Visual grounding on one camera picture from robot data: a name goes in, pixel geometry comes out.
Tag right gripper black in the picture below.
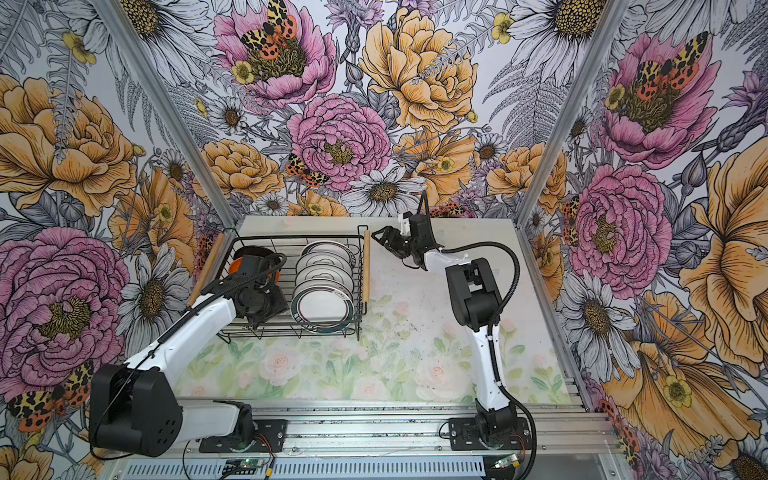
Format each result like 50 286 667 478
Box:
371 224 418 259

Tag black wire dish rack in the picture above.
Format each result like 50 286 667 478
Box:
216 224 369 343

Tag white plate orange sunburst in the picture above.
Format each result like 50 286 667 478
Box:
296 251 352 274

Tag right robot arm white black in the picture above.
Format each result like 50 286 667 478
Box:
372 213 520 447

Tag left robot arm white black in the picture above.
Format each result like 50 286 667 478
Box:
88 266 282 460

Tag black plate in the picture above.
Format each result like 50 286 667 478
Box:
233 245 275 259

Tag white plate red green band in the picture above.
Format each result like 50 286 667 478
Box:
290 292 355 334

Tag white plate teal rim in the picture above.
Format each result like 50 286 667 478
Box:
296 264 354 290
293 279 352 300

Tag green circuit board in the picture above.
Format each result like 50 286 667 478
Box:
221 458 269 478

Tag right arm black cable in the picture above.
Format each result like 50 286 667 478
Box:
417 190 538 480

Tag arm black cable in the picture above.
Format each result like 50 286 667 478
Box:
88 251 288 462
417 190 538 480

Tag near wooden rack handle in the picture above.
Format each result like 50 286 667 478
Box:
362 230 371 304

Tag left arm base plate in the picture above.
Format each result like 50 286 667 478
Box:
198 419 288 454

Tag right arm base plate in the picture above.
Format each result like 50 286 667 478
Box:
444 417 533 451

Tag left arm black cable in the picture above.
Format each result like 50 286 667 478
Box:
88 251 288 462

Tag white vented cable duct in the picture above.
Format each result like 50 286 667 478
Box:
116 456 486 479

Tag aluminium rail frame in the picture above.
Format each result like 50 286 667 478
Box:
101 398 631 480

